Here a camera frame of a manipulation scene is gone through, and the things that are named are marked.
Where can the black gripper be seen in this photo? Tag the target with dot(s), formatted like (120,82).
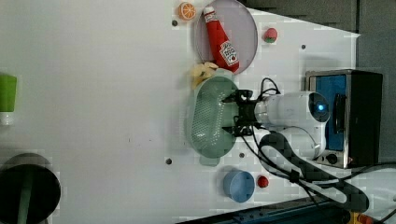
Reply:
(246,119)

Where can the mint green plastic strainer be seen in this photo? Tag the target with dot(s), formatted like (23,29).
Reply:
(206,116)

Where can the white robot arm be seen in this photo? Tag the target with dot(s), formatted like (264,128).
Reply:
(300,116)

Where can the yellow plush banana peel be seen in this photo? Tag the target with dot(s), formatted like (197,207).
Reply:
(201,72)

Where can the red plush ketchup bottle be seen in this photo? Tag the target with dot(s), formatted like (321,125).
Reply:
(224,54)

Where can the small red tomato toy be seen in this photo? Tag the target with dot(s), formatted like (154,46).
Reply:
(262,181)

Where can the blue plastic cup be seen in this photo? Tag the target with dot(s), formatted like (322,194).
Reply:
(238,185)

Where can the red strawberry toy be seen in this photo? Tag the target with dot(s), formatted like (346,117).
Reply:
(270,36)

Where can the grey oval plate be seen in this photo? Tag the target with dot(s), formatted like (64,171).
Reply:
(238,25)

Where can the orange slice toy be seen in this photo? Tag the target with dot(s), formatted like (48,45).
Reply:
(186,11)

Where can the toy toaster oven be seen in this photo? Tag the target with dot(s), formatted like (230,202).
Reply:
(352,132)

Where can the yellow red emergency button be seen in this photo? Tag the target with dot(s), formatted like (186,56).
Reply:
(359,218)

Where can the dark metal pot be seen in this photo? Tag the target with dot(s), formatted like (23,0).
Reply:
(30,191)

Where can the green and white bottle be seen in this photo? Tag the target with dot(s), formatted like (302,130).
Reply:
(8,90)

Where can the blue table frame rail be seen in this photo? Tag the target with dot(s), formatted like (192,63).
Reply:
(292,212)

